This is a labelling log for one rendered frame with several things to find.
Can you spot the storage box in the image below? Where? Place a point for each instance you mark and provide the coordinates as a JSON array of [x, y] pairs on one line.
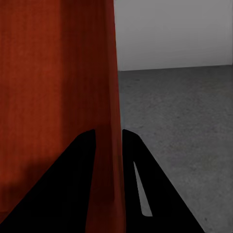
[[59, 79]]

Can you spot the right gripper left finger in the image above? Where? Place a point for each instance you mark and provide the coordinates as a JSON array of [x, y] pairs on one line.
[[58, 202]]

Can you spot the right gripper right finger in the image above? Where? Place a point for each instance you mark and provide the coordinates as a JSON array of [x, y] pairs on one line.
[[170, 213]]

